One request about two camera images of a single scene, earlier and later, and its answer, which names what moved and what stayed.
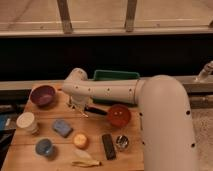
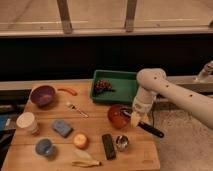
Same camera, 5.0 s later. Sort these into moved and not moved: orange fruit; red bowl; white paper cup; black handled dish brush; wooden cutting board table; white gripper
Moved: black handled dish brush; white gripper
Not moved: orange fruit; white paper cup; red bowl; wooden cutting board table
